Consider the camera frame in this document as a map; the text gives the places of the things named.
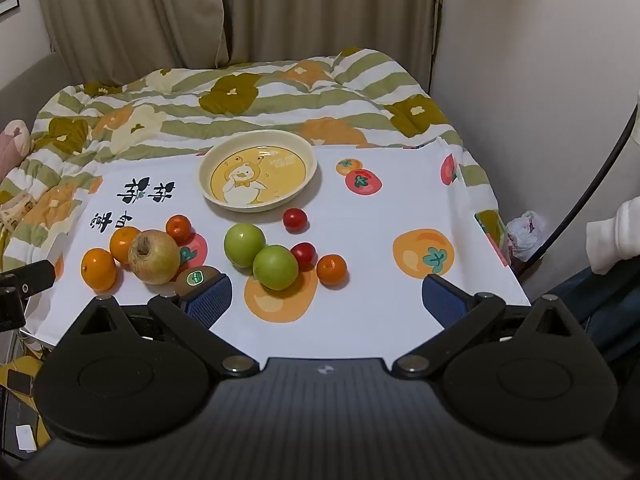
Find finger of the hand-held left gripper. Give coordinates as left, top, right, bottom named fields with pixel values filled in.
left=0, top=259, right=57, bottom=297
left=0, top=287, right=27, bottom=332

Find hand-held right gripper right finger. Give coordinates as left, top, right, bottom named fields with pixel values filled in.
left=392, top=274, right=593, bottom=381

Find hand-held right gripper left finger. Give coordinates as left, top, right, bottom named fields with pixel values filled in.
left=57, top=272, right=261, bottom=378

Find green apple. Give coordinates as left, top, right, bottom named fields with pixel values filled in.
left=252, top=245, right=300, bottom=292
left=223, top=223, right=267, bottom=267

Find large orange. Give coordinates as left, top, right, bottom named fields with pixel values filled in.
left=81, top=248, right=117, bottom=292
left=109, top=226, right=143, bottom=266

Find yellowish apple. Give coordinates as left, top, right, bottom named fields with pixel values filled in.
left=128, top=229, right=181, bottom=286

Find cream duck print plate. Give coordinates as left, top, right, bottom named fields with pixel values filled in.
left=198, top=130, right=319, bottom=213

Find brown kiwi with sticker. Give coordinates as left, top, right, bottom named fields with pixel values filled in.
left=171, top=266, right=225, bottom=298

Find beige snack packet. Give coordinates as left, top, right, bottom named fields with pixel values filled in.
left=0, top=189, right=37, bottom=231

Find small orange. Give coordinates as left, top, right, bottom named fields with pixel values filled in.
left=165, top=214, right=193, bottom=243
left=316, top=254, right=348, bottom=286

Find yellow patterned cloth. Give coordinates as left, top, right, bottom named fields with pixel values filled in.
left=0, top=345, right=53, bottom=461

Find white plastic bag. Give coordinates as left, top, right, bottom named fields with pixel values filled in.
left=506, top=210, right=550, bottom=263

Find red cherry tomato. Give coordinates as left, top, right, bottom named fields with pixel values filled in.
left=290, top=242, right=317, bottom=271
left=282, top=208, right=308, bottom=233

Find pink plush toy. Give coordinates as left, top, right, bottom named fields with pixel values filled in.
left=0, top=119, right=32, bottom=181

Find white fruit print cloth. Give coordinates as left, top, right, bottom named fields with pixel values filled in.
left=22, top=137, right=532, bottom=351

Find person's blue jeans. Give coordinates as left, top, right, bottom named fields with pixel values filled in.
left=542, top=265, right=640, bottom=356

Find striped floral quilt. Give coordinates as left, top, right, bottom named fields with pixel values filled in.
left=0, top=48, right=506, bottom=273

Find grey bed headboard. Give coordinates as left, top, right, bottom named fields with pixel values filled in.
left=0, top=50, right=56, bottom=126

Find beige curtain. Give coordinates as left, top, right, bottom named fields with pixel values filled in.
left=212, top=0, right=443, bottom=96
left=32, top=0, right=231, bottom=86

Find black cable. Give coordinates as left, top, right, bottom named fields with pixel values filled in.
left=517, top=105, right=640, bottom=281

